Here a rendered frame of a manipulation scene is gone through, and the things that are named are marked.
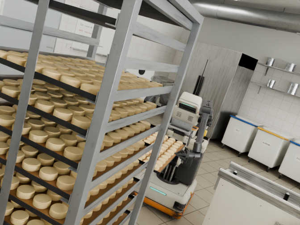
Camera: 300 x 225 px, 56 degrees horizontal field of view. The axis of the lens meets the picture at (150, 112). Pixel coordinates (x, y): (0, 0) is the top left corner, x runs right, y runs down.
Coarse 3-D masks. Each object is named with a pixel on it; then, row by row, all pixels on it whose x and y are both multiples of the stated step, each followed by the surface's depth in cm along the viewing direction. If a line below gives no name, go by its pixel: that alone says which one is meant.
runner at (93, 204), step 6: (138, 168) 119; (144, 168) 128; (132, 174) 114; (126, 180) 109; (114, 186) 99; (120, 186) 105; (108, 192) 96; (102, 198) 92; (90, 204) 85; (96, 204) 89; (84, 210) 82; (90, 210) 86
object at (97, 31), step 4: (100, 4) 129; (100, 8) 130; (104, 8) 130; (100, 12) 130; (104, 12) 131; (96, 28) 132; (100, 28) 132; (92, 32) 132; (96, 32) 132; (100, 32) 134; (92, 36) 133; (96, 36) 132; (88, 48) 134; (92, 48) 133; (96, 48) 135; (88, 52) 134; (92, 52) 134; (88, 56) 135; (92, 56) 135
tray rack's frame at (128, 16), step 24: (48, 0) 68; (168, 0) 100; (120, 24) 61; (120, 48) 62; (120, 72) 65; (24, 96) 74; (24, 120) 75; (96, 120) 66; (96, 144) 67; (0, 192) 81; (72, 192) 71; (0, 216) 82; (72, 216) 72
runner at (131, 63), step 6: (108, 54) 63; (126, 60) 72; (132, 60) 75; (138, 60) 79; (144, 60) 83; (126, 66) 73; (132, 66) 77; (138, 66) 81; (144, 66) 84; (150, 66) 89; (156, 66) 94; (162, 66) 100; (168, 66) 106; (174, 66) 113
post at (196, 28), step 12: (192, 36) 116; (192, 48) 117; (180, 72) 120; (180, 84) 121; (168, 108) 123; (168, 120) 124; (156, 144) 127; (156, 156) 128; (144, 180) 131; (144, 192) 132; (132, 216) 136
